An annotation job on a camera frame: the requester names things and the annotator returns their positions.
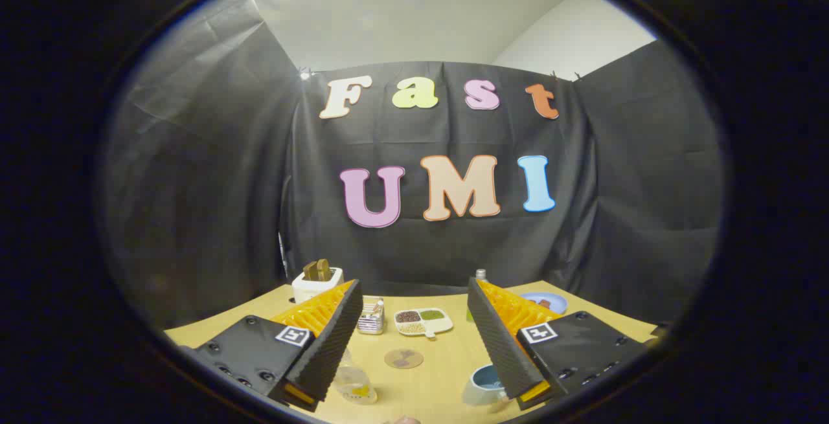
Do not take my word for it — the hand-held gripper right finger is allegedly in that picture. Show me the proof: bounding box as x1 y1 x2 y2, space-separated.
466 276 652 412

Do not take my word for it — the blue and white cup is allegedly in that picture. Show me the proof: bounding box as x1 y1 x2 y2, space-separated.
462 364 510 407

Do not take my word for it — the wooden table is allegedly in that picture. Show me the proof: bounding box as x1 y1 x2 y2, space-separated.
162 280 661 424

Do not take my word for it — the blue plate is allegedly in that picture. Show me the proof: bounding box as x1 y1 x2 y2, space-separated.
519 291 569 315

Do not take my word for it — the divided dish with grains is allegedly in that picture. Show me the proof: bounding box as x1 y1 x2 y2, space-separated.
393 307 454 339

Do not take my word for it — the small striped container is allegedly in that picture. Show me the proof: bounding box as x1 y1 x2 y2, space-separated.
357 299 385 336

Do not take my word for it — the black backdrop cloth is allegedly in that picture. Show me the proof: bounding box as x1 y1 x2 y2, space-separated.
102 0 723 333

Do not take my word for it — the green bottle with grey cap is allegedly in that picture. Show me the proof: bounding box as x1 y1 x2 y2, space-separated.
466 269 488 322

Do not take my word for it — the white toaster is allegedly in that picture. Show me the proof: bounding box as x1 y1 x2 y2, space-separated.
291 266 345 305

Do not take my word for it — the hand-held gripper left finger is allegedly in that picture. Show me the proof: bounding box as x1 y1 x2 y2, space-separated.
188 278 365 413

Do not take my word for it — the clear plastic juice bottle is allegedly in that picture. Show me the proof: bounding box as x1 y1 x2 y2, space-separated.
332 348 378 406

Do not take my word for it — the round brown coaster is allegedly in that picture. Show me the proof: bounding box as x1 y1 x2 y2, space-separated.
384 348 425 370

